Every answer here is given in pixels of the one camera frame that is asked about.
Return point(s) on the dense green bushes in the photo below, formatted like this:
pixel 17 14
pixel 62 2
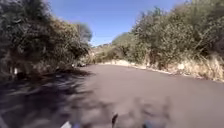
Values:
pixel 36 40

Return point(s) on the grey asphalt road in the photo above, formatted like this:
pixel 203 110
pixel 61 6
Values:
pixel 133 90

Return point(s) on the dry yellow grass verge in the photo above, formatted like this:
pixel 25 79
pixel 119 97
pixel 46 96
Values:
pixel 203 68

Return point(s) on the tall green bushes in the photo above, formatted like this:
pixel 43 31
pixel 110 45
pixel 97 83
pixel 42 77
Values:
pixel 173 33

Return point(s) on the robot's own part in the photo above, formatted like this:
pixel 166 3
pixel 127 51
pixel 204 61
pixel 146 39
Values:
pixel 114 120
pixel 66 125

